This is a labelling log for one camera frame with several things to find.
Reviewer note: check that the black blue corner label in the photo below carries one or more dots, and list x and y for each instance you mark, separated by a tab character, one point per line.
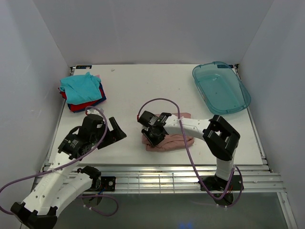
83	67

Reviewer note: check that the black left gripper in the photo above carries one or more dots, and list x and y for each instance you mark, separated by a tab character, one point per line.
107	134

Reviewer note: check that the dusty pink t shirt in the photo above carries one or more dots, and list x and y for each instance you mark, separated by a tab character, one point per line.
171	142

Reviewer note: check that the navy blue folded t shirt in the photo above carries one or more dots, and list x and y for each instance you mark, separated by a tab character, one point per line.
103	93

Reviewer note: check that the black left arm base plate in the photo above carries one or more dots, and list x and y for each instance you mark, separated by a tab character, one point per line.
103	184

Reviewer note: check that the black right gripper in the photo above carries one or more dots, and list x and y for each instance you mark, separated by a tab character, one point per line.
147	130

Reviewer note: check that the red folded t shirt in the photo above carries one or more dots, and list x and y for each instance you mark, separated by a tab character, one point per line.
78	106

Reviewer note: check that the teal transparent plastic bin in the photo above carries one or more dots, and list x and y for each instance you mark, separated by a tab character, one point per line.
221	89

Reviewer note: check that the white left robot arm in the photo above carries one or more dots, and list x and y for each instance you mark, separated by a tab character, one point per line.
42	207

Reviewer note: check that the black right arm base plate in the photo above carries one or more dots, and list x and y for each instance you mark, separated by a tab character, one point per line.
214	184

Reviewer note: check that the turquoise folded t shirt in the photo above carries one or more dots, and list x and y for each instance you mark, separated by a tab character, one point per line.
81	89

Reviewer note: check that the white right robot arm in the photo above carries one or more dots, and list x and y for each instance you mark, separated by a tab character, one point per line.
221	138

